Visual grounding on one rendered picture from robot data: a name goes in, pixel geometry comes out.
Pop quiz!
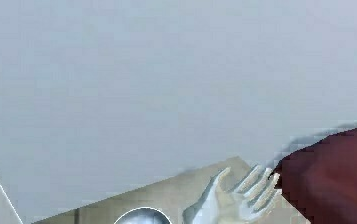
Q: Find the beige side table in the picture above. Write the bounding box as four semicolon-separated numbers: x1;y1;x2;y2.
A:
32;155;312;224

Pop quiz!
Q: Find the dark red armchair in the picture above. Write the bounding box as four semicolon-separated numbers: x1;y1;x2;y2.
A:
273;122;357;224

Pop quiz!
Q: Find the white hand statue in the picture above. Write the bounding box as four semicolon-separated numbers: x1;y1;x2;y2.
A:
182;164;282;224

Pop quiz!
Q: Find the silver round bowl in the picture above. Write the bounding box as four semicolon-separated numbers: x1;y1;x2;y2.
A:
113;206;174;224

